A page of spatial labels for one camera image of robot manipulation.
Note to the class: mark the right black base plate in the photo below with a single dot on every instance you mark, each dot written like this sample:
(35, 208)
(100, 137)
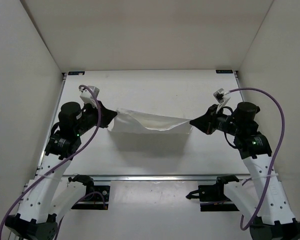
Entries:
(212, 197)

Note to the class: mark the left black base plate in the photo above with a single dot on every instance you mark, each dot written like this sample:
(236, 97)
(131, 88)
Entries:
(96, 196)

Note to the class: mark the aluminium rail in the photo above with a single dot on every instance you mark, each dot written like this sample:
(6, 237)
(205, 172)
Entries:
(155, 178)

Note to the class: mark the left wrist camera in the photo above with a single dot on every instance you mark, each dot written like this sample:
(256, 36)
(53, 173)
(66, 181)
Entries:
(87, 97)

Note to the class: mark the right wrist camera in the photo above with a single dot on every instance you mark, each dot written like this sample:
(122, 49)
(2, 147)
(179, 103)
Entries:
(222, 98)

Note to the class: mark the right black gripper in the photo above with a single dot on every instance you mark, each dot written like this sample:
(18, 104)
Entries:
(204, 123)

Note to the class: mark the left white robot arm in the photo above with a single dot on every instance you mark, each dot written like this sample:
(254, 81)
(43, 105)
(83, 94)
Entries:
(40, 215)

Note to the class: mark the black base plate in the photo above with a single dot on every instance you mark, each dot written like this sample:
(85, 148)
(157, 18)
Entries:
(212, 197)
(96, 196)

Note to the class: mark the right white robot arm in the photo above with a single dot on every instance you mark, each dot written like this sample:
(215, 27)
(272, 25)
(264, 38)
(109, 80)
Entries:
(269, 214)

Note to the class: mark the white skirt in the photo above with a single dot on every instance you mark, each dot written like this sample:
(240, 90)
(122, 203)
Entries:
(134, 122)

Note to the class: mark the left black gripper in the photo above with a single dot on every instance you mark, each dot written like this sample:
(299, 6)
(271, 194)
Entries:
(107, 114)

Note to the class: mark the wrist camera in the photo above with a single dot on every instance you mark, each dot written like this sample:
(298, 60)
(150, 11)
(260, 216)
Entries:
(87, 97)
(222, 98)

